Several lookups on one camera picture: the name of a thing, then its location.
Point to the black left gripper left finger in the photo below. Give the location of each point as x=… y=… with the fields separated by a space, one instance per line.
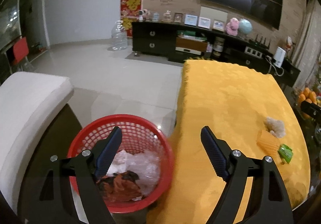
x=90 y=166

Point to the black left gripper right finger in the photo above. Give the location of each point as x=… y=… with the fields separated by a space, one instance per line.
x=230 y=165

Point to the white paper sheet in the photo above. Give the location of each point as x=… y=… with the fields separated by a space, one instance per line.
x=122 y=162

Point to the brown plastic bag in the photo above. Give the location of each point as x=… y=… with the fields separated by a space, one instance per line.
x=120 y=187

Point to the clear plastic bag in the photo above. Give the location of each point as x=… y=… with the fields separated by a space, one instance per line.
x=147 y=165

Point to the pile of oranges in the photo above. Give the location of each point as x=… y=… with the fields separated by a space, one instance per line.
x=310 y=96

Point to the white crumpled tissue ball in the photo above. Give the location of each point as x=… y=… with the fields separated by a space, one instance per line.
x=275 y=127

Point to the orange wrapper piece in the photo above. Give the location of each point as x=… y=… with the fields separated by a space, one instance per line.
x=268 y=143

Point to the green wrapper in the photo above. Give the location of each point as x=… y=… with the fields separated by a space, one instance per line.
x=286 y=153

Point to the red plastic mesh basket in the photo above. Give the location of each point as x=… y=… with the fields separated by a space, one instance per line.
x=138 y=135

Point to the yellow tablecloth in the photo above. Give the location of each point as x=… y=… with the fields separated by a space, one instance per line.
x=233 y=101

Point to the white router box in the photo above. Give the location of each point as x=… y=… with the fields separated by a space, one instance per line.
x=279 y=57

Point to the white cushioned seat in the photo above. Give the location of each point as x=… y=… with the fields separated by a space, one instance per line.
x=29 y=103

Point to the light blue globe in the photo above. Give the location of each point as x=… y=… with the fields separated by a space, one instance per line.
x=244 y=27

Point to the pink plush toy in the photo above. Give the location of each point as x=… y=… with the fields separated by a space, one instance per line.
x=231 y=28

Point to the small framed certificate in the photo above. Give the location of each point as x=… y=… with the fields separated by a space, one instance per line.
x=218 y=25

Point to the clear large water bottle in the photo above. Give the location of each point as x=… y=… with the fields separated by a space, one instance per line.
x=119 y=36

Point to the red chair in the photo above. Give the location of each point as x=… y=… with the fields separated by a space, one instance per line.
x=20 y=50

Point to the black tv cabinet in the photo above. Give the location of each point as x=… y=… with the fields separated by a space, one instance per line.
x=178 y=43

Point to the white framed picture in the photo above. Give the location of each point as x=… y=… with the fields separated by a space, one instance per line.
x=204 y=23

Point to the blue framed picture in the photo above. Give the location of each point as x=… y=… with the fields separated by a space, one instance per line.
x=191 y=20

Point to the red festive poster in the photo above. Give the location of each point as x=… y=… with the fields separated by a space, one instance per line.
x=129 y=12

